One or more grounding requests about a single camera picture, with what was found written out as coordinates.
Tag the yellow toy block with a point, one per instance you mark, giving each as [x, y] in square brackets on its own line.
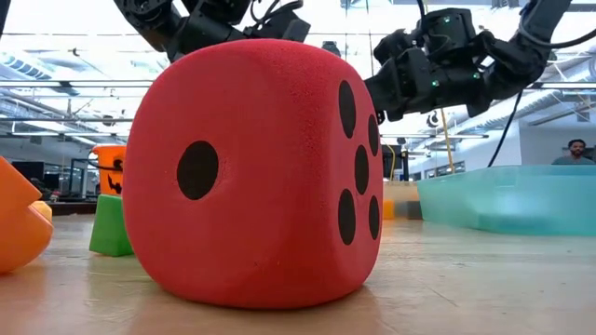
[388, 210]
[44, 209]

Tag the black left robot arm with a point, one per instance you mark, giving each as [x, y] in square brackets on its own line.
[200, 28]

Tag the dark green toy block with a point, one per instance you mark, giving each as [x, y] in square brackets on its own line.
[409, 210]

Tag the orange toy block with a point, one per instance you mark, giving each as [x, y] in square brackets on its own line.
[21, 232]

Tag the black ceiling fixture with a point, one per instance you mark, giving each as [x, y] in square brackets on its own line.
[331, 49]

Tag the red foam die black dots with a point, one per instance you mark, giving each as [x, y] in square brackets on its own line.
[261, 186]

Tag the black round hanging fixture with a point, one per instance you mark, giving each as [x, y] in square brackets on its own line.
[429, 122]

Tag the teal translucent plastic tray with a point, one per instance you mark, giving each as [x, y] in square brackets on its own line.
[512, 200]

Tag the black monitor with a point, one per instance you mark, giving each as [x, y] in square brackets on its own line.
[28, 171]
[391, 163]

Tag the person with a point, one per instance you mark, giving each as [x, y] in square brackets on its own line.
[576, 151]

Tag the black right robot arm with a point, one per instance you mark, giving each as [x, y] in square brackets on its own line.
[521, 60]

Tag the orange jack-o'-lantern bucket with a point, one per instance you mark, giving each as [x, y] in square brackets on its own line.
[108, 160]

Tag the large green toy block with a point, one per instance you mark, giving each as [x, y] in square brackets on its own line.
[109, 228]

